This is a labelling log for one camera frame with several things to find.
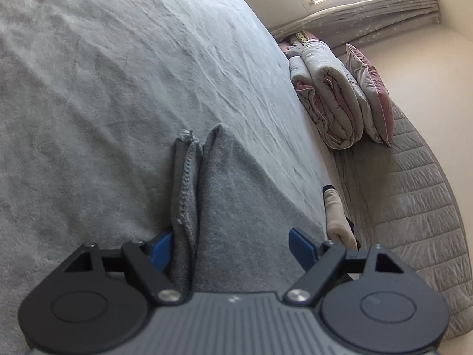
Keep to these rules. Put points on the folded cream black socks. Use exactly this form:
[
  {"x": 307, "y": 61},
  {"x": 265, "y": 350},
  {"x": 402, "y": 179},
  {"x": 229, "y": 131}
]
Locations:
[{"x": 339, "y": 228}]

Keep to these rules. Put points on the stuffed toy by bed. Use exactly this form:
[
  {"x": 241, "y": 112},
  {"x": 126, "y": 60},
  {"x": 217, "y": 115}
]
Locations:
[{"x": 293, "y": 45}]

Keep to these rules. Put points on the grey bed sheet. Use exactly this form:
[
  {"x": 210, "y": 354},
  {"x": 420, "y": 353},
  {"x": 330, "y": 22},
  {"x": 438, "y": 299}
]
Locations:
[{"x": 93, "y": 96}]

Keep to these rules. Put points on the grey patterned curtain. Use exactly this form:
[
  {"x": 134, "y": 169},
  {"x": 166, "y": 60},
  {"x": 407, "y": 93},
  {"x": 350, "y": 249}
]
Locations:
[{"x": 363, "y": 23}]

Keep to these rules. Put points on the folded grey pink duvet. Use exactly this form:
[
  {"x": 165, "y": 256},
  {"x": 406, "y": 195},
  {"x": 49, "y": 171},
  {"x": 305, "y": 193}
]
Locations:
[{"x": 332, "y": 96}]

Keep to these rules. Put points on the grey knit sweater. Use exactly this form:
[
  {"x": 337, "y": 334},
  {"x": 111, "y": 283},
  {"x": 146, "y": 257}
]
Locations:
[{"x": 230, "y": 221}]

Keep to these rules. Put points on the grey quilted headboard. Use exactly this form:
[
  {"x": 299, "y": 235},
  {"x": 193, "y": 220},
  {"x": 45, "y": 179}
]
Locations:
[{"x": 398, "y": 196}]

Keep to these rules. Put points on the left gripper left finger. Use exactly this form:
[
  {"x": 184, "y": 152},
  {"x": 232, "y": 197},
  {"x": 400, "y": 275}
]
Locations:
[{"x": 157, "y": 252}]

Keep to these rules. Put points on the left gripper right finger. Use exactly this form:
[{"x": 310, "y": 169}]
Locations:
[{"x": 306, "y": 250}]

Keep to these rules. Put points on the pink grey pillow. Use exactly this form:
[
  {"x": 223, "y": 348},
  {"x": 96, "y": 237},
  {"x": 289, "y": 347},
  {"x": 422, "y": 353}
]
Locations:
[{"x": 375, "y": 90}]

